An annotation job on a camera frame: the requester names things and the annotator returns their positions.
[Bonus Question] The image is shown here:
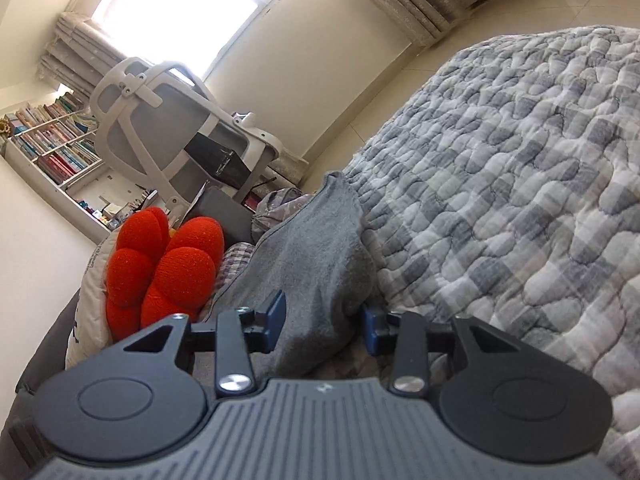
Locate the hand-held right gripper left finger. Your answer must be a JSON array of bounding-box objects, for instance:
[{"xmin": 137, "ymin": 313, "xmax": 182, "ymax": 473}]
[{"xmin": 114, "ymin": 290, "xmax": 288, "ymax": 396}]

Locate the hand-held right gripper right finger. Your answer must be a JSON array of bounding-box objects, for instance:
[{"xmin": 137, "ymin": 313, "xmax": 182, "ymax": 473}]
[{"xmin": 361, "ymin": 306, "xmax": 523, "ymax": 395}]

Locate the red pumpkin plush cushion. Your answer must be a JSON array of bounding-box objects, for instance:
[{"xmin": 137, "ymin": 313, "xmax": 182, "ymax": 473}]
[{"xmin": 105, "ymin": 206, "xmax": 225, "ymax": 342}]

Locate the black bag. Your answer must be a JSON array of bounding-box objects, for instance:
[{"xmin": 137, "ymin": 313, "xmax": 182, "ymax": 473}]
[{"xmin": 184, "ymin": 132, "xmax": 251, "ymax": 188}]

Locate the white mesh office chair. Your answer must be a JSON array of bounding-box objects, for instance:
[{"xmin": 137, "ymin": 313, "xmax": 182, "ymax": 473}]
[{"xmin": 90, "ymin": 57, "xmax": 288, "ymax": 211}]

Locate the grey patterned garment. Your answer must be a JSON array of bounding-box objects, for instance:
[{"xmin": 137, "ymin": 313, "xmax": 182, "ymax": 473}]
[{"xmin": 252, "ymin": 187, "xmax": 321, "ymax": 233}]

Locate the grey knit sweater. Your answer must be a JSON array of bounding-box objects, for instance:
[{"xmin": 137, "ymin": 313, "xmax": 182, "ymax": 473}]
[{"xmin": 200, "ymin": 171, "xmax": 378, "ymax": 378}]

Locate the dark grey sofa backrest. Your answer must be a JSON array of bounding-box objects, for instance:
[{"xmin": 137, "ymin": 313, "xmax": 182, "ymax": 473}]
[{"xmin": 0, "ymin": 187, "xmax": 251, "ymax": 480}]

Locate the grey checked quilt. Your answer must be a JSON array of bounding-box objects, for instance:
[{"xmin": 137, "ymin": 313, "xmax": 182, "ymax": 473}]
[{"xmin": 215, "ymin": 24, "xmax": 640, "ymax": 480}]

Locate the white printed pillow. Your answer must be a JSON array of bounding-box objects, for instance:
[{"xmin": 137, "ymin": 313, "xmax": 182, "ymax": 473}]
[{"xmin": 65, "ymin": 232, "xmax": 131, "ymax": 371}]

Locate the white bookshelf with books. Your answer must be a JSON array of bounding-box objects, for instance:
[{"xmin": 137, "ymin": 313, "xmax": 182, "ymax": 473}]
[{"xmin": 0, "ymin": 87, "xmax": 166, "ymax": 246}]

